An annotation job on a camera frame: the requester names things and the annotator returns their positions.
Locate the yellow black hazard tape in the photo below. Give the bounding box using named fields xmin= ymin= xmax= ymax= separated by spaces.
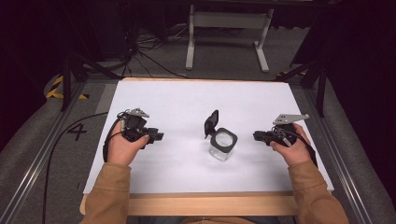
xmin=46 ymin=75 xmax=91 ymax=101

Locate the white metal stand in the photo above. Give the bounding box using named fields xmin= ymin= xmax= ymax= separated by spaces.
xmin=185 ymin=4 xmax=275 ymax=74

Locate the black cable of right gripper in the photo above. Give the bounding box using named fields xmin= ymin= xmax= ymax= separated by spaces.
xmin=274 ymin=125 xmax=319 ymax=169

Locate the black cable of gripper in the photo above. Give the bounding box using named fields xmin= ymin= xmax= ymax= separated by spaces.
xmin=274 ymin=125 xmax=319 ymax=169
xmin=41 ymin=111 xmax=125 ymax=224

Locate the clear jar with black lid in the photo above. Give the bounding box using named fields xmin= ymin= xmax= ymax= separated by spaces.
xmin=204 ymin=109 xmax=239 ymax=162

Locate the black tripod stand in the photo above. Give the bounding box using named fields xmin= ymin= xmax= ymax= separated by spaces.
xmin=60 ymin=46 xmax=122 ymax=112
xmin=274 ymin=55 xmax=330 ymax=119

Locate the person's left hand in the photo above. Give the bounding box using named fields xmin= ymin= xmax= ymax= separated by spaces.
xmin=106 ymin=128 xmax=150 ymax=167

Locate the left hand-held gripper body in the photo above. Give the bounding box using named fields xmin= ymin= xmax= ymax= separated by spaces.
xmin=116 ymin=107 xmax=156 ymax=146

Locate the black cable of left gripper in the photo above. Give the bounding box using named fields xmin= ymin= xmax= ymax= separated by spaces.
xmin=41 ymin=111 xmax=125 ymax=224

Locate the aluminium rail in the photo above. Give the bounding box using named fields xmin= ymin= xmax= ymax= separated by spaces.
xmin=0 ymin=81 xmax=88 ymax=224
xmin=303 ymin=88 xmax=375 ymax=224

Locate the person's right hand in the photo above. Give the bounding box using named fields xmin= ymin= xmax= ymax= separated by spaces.
xmin=269 ymin=122 xmax=314 ymax=168

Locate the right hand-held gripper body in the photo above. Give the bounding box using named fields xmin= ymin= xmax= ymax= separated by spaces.
xmin=260 ymin=113 xmax=310 ymax=147

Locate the wooden table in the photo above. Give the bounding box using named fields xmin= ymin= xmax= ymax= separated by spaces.
xmin=78 ymin=77 xmax=334 ymax=217

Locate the bundle of floor cables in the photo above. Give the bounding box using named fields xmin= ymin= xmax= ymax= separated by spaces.
xmin=102 ymin=21 xmax=200 ymax=80

